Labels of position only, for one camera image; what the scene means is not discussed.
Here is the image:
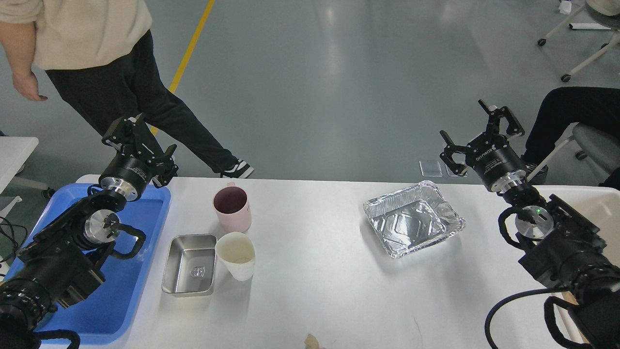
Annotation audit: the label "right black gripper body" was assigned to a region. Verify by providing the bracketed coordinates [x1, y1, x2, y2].
[466, 134, 526, 193]

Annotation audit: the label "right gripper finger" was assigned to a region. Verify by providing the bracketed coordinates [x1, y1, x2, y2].
[478, 99, 525, 141]
[440, 130, 469, 176]

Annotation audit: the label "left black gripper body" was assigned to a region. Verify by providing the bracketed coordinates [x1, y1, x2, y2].
[99, 153, 155, 201]

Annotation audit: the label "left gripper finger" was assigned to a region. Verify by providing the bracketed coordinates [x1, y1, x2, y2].
[151, 144, 179, 188]
[102, 113, 155, 157]

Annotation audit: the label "aluminium foil tray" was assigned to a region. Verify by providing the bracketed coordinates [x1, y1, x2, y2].
[362, 181, 466, 259]

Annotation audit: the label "pink ribbed mug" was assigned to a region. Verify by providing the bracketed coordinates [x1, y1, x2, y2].
[212, 182, 252, 233]

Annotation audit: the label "stainless steel rectangular container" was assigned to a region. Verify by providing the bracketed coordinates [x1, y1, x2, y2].
[161, 234, 217, 297]

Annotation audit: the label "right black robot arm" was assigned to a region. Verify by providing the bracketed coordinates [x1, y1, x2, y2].
[440, 101, 620, 349]

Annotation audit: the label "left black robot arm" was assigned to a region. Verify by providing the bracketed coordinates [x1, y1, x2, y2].
[0, 113, 179, 349]

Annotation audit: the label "standing person black trousers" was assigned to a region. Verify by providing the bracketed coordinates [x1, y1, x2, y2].
[0, 0, 255, 179]

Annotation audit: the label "seated person black trousers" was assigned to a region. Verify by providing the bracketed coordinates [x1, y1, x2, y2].
[521, 87, 620, 174]

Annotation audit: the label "white plastic bin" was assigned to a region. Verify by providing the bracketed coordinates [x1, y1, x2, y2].
[537, 185, 620, 343]

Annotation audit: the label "white paper cup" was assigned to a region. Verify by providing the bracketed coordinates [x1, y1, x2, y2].
[215, 232, 256, 282]

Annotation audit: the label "white rolling chair base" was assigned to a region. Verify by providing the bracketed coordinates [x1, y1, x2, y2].
[536, 0, 620, 82]

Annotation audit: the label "blue plastic tray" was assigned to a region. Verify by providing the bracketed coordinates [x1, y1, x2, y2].
[25, 183, 171, 348]

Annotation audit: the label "crumpled paper scrap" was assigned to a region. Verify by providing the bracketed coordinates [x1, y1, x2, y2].
[304, 333, 323, 349]

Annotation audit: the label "black cables at left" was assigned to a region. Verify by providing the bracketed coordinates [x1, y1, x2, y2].
[0, 216, 30, 265]

